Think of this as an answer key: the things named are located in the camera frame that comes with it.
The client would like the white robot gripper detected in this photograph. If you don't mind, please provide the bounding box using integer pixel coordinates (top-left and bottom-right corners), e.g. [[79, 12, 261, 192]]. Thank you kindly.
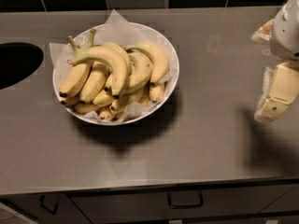
[[251, 0, 299, 122]]

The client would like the curved yellow banana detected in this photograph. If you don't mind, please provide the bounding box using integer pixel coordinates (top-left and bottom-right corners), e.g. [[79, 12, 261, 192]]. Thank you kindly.
[[124, 41, 169, 83], [67, 43, 130, 99]]

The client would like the short right lower banana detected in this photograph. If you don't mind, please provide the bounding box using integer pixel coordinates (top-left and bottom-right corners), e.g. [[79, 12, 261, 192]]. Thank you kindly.
[[149, 83, 164, 103]]

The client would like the middle right yellow banana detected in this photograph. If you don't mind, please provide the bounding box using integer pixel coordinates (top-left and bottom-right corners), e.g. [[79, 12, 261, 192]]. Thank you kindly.
[[104, 52, 152, 94]]

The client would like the lower middle yellow banana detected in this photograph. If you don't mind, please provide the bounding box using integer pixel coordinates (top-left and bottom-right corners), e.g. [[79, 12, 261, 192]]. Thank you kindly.
[[109, 88, 144, 112]]

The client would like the white bowl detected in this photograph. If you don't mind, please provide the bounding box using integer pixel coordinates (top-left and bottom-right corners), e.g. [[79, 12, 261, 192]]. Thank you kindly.
[[51, 21, 180, 127]]

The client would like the lower centre yellow banana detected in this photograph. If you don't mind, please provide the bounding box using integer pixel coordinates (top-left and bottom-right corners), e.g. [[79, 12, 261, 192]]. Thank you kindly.
[[93, 90, 114, 106]]

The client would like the bottom small yellow banana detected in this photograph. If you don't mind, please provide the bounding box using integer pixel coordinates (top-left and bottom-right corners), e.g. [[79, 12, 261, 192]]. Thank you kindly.
[[99, 106, 116, 121]]

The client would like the left yellow banana green stem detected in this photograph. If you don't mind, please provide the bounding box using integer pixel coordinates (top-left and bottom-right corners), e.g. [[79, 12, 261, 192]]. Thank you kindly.
[[59, 28, 96, 98]]

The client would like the bottom left yellow banana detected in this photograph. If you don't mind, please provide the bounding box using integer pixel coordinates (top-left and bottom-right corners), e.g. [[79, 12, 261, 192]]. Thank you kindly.
[[74, 103, 101, 115]]

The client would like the small leftmost lower banana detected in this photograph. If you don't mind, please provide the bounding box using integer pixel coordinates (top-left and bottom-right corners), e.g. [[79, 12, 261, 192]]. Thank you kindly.
[[60, 96, 79, 106]]

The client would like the white paper liner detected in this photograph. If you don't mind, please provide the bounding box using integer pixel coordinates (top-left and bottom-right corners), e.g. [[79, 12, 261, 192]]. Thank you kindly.
[[49, 8, 178, 125]]

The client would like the dark round sink opening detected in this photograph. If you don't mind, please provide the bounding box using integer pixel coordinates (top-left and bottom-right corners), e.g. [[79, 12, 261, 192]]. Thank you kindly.
[[0, 42, 44, 90]]

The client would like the centre drawer with handle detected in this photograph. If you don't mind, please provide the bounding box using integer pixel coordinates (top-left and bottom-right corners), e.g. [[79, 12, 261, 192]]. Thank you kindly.
[[71, 185, 292, 224]]

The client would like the drawer with handle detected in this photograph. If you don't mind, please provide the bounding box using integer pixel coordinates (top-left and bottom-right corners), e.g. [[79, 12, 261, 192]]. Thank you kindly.
[[71, 185, 292, 224], [1, 194, 91, 224]]

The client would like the left drawer with handle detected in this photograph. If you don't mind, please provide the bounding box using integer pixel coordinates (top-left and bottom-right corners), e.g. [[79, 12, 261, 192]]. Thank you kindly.
[[1, 194, 91, 224]]

